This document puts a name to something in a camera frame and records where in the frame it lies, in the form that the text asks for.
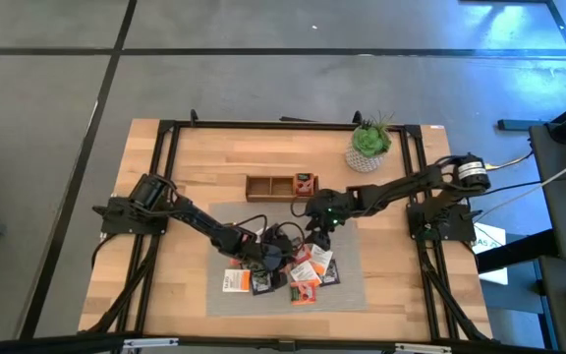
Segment white orange Tazo tea packet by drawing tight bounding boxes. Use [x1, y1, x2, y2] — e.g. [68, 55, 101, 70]
[221, 267, 252, 294]
[309, 243, 335, 277]
[289, 260, 323, 286]

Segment teal metal bar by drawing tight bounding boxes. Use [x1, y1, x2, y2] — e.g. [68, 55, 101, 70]
[496, 118, 548, 132]

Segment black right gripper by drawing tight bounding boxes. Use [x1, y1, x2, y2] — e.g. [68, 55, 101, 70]
[304, 188, 361, 252]

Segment wooden tea organizer box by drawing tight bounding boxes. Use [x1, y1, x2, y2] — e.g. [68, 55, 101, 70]
[244, 172, 320, 204]

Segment black desk leg bar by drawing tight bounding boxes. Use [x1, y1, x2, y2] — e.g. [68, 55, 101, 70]
[476, 229, 559, 275]

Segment black aluminium table frame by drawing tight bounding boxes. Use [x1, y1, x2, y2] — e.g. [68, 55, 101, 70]
[77, 108, 494, 345]

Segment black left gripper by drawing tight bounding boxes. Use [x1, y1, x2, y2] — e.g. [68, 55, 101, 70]
[249, 223, 298, 290]

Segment black overhead camera beam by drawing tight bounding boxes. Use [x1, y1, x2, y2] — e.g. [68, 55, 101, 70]
[0, 331, 566, 354]

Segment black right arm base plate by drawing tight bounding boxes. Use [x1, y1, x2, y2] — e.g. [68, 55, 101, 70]
[407, 202, 477, 243]

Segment dark purple tea packet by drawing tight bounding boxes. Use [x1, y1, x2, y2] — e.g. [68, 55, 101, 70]
[318, 259, 342, 288]
[250, 267, 276, 297]

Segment grey woven placemat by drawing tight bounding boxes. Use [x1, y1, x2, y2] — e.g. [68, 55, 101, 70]
[205, 200, 369, 318]

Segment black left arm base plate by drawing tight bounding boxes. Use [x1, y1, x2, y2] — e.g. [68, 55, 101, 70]
[91, 195, 170, 236]

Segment white paper sign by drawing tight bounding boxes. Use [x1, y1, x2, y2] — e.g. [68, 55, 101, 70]
[471, 221, 509, 287]

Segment yellow power cable plug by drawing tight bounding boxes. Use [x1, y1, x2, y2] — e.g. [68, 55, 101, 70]
[486, 152, 534, 172]

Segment succulent in white patterned pot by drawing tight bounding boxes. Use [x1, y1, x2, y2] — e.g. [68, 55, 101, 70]
[344, 111, 396, 174]

